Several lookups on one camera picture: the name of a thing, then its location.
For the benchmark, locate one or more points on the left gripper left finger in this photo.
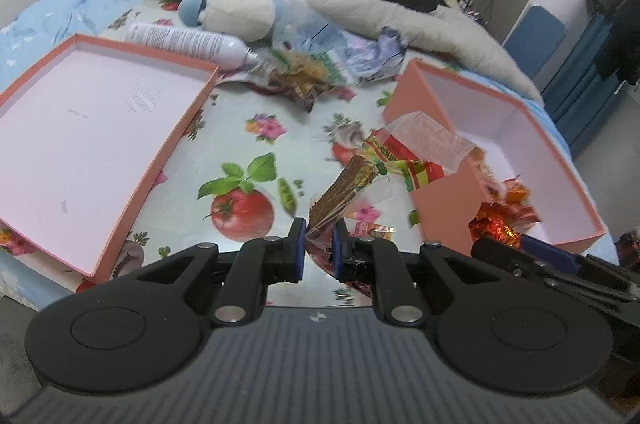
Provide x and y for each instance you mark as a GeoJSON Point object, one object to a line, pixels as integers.
{"type": "Point", "coordinates": [231, 287]}

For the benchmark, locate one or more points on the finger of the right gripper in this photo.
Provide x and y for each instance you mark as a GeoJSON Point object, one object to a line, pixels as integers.
{"type": "Point", "coordinates": [550, 248]}
{"type": "Point", "coordinates": [515, 262]}

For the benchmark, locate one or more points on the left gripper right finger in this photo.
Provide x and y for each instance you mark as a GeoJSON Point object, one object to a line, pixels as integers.
{"type": "Point", "coordinates": [405, 288]}

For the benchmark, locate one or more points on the red foil snack packet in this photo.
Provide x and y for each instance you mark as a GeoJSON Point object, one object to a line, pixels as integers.
{"type": "Point", "coordinates": [508, 216]}

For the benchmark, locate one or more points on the clear brown dried snack packet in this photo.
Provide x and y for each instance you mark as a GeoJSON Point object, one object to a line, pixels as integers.
{"type": "Point", "coordinates": [407, 154]}

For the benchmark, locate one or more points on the floral plastic tablecloth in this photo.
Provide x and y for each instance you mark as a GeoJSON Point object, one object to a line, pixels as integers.
{"type": "Point", "coordinates": [236, 129]}

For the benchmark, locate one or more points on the pink deep box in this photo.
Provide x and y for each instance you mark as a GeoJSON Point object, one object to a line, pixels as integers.
{"type": "Point", "coordinates": [515, 146]}

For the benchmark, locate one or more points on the blue curtain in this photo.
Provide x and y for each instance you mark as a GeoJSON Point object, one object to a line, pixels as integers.
{"type": "Point", "coordinates": [576, 98]}

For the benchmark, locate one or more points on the blue white plastic bag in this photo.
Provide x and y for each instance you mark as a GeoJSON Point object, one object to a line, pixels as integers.
{"type": "Point", "coordinates": [358, 59]}

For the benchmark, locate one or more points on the pink box lid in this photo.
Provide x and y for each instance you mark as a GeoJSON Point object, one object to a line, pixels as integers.
{"type": "Point", "coordinates": [84, 133]}

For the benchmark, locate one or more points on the blue chair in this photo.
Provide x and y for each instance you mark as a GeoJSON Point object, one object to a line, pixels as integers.
{"type": "Point", "coordinates": [535, 39]}

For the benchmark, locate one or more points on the white spray bottle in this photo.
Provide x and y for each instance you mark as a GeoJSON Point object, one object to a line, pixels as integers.
{"type": "Point", "coordinates": [227, 52]}

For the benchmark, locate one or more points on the blue white plush toy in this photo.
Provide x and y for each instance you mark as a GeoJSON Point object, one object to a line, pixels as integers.
{"type": "Point", "coordinates": [252, 20]}

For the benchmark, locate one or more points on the hanging clothes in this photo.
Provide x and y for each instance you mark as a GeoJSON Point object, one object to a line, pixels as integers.
{"type": "Point", "coordinates": [619, 55]}

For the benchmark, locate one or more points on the light blue bedsheet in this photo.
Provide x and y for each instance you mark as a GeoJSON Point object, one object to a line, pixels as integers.
{"type": "Point", "coordinates": [46, 23]}

